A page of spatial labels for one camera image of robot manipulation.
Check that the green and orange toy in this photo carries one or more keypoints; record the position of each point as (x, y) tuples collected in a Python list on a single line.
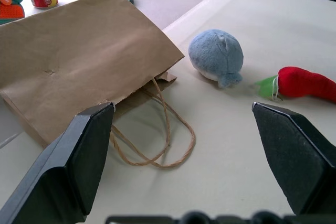
[(10, 5)]

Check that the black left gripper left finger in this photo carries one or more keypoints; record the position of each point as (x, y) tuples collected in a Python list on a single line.
[(78, 161)]

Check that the brown paper bag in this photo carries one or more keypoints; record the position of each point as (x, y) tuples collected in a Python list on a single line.
[(78, 58)]

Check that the red plush chili pepper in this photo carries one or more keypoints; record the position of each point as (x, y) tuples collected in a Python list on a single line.
[(302, 82)]

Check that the blue plush whale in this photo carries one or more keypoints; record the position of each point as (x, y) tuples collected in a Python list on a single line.
[(216, 54)]

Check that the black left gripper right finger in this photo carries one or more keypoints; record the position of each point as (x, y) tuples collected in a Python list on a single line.
[(296, 155)]

